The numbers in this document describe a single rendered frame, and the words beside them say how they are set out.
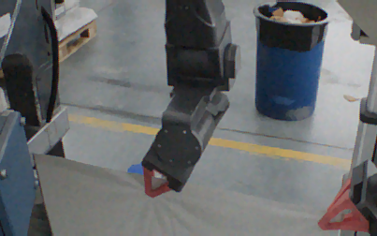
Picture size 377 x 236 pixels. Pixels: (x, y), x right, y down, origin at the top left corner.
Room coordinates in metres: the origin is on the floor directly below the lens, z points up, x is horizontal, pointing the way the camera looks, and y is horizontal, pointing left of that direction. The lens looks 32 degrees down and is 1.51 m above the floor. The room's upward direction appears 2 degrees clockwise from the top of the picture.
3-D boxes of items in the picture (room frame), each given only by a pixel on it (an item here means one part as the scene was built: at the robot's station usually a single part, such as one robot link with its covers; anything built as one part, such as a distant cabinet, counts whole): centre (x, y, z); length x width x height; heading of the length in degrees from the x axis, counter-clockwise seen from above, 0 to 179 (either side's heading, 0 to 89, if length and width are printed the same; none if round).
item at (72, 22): (3.84, 1.57, 0.20); 0.67 x 0.43 x 0.15; 167
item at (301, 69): (2.84, -0.30, 0.32); 0.51 x 0.48 x 0.65; 167
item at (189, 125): (0.52, 0.05, 1.24); 0.11 x 0.09 x 0.12; 168
